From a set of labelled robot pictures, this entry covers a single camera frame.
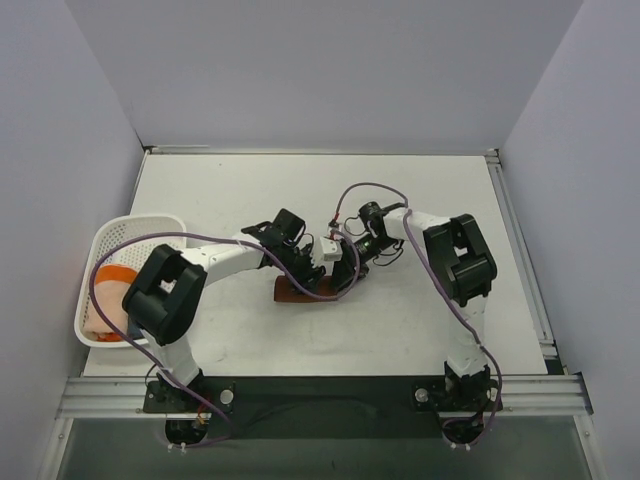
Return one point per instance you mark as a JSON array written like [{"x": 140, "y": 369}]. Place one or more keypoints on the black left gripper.
[{"x": 307, "y": 270}]

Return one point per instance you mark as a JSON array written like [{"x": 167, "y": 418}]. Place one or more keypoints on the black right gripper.
[{"x": 345, "y": 270}]

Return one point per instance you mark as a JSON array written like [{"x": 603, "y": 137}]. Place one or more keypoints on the brown towel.
[{"x": 285, "y": 291}]

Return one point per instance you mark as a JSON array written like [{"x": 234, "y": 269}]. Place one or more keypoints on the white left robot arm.
[{"x": 164, "y": 297}]

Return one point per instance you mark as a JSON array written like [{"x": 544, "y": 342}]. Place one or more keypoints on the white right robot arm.
[{"x": 457, "y": 259}]

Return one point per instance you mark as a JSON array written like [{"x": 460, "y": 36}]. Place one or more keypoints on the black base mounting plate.
[{"x": 332, "y": 408}]

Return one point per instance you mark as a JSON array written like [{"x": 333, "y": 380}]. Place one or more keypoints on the blue towel in basket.
[{"x": 133, "y": 331}]

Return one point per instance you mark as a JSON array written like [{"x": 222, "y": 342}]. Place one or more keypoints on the orange towel in basket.
[{"x": 118, "y": 273}]

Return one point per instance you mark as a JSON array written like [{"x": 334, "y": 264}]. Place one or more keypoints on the white plastic basket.
[{"x": 111, "y": 235}]

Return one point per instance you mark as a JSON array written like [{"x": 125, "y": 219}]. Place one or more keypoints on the peach towel in basket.
[{"x": 109, "y": 295}]

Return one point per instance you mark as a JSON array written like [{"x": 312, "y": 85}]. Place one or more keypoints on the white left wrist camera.
[{"x": 325, "y": 250}]

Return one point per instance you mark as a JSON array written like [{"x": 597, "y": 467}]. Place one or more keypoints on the aluminium back frame rail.
[{"x": 210, "y": 150}]

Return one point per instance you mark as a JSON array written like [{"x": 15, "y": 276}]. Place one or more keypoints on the aluminium frame rail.
[
  {"x": 136, "y": 398},
  {"x": 210, "y": 150}
]

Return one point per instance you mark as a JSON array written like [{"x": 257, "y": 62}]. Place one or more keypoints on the aluminium right side rail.
[{"x": 548, "y": 345}]

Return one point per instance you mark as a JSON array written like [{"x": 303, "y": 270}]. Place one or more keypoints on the aluminium front frame rail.
[{"x": 136, "y": 398}]

